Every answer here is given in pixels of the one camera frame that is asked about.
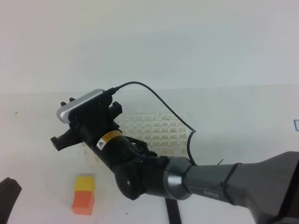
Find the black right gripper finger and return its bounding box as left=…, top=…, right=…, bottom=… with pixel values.
left=50, top=129, right=82, bottom=151
left=109, top=101, right=122, bottom=117

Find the orange cube block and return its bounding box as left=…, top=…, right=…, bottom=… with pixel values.
left=71, top=191, right=94, bottom=215

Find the white test tube rack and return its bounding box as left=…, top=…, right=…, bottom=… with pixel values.
left=114, top=113, right=189, bottom=157

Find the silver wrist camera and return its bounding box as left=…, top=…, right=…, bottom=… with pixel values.
left=57, top=89, right=104, bottom=124

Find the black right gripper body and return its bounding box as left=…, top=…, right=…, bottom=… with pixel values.
left=70, top=92, right=124, bottom=154

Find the yellow cube block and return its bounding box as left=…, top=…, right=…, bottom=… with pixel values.
left=74, top=176, right=95, bottom=193

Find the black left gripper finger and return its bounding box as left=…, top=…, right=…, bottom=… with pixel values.
left=0, top=177, right=22, bottom=224

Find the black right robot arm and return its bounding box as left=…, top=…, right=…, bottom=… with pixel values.
left=51, top=90, right=299, bottom=224

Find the black round-headed handle tool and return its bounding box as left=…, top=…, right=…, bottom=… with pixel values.
left=165, top=198, right=182, bottom=224

